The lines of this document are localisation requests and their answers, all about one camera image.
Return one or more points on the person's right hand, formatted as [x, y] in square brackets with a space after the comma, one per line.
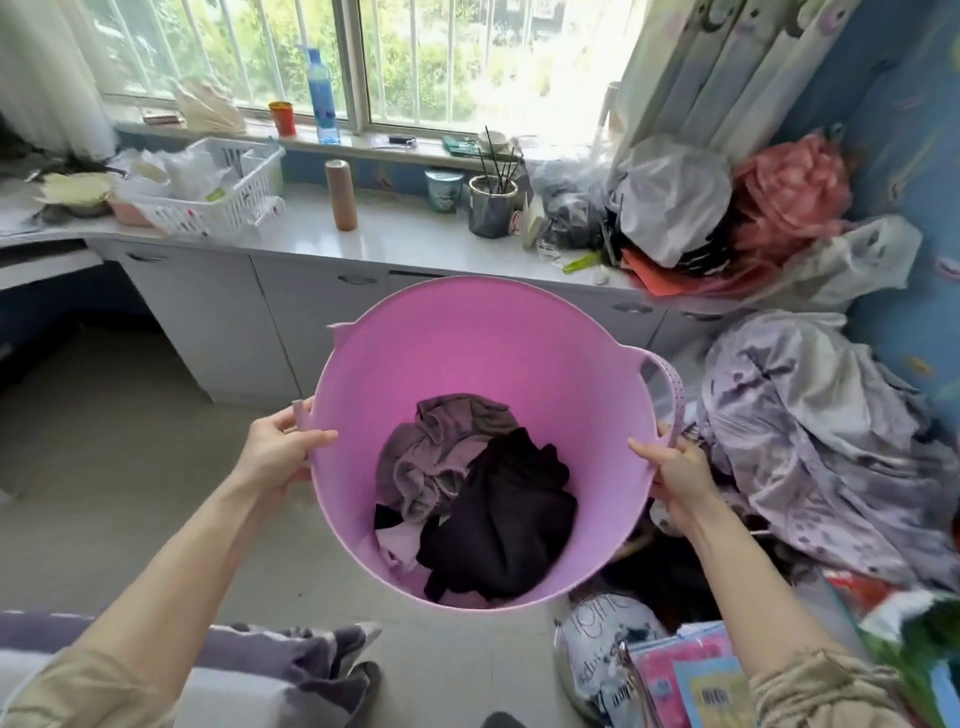
[679, 476]

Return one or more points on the person's left hand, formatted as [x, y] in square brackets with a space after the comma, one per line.
[270, 455]

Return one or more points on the person's right thumb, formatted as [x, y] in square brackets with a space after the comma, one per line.
[646, 454]

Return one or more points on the person's left thumb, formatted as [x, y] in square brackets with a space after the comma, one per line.
[311, 440]

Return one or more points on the pink plastic laundry tub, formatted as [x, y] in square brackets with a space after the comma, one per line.
[480, 420]

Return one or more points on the person's left forearm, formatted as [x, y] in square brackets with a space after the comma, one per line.
[161, 574]

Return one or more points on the person's right forearm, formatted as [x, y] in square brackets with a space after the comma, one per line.
[780, 622]

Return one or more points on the white cabinet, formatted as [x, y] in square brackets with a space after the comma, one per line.
[300, 315]

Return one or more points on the mauve grey garment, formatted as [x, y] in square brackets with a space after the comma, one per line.
[439, 454]

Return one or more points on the light pink garment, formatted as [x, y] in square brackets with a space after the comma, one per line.
[396, 544]

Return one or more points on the black garment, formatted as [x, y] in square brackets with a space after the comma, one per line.
[502, 521]

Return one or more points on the lilac patterned bedsheet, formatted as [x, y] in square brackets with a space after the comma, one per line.
[817, 442]

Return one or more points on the white printed bag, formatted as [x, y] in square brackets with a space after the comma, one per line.
[592, 637]

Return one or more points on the green clip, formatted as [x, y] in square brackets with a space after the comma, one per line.
[581, 262]

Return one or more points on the grey purple blanket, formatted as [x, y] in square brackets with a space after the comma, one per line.
[247, 656]

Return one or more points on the pink packet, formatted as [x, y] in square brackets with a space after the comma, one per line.
[686, 679]

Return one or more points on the tan cylindrical bottle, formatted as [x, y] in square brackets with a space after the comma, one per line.
[340, 195]

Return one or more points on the grey plastic bag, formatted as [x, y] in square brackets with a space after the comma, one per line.
[671, 195]

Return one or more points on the white plastic basket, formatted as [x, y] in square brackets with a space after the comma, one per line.
[225, 187]

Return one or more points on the white plastic bag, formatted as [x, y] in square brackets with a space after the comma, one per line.
[847, 262]

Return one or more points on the dark pot with sticks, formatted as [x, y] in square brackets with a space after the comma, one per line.
[493, 199]

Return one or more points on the pink fabric bundle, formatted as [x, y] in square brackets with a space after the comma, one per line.
[791, 191]

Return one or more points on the red green packet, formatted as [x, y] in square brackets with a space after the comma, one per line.
[911, 637]

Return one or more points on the orange cup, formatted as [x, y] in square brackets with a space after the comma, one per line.
[283, 118]

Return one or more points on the blue plastic bottle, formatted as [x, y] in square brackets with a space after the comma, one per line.
[322, 94]

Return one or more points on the cream folded fan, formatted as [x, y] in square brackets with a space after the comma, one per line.
[210, 105]

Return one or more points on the patterned curtain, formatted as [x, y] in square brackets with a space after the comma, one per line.
[720, 67]

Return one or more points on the white sheer curtain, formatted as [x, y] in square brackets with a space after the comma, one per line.
[49, 71]

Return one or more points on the window frame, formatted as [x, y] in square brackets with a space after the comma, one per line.
[360, 64]

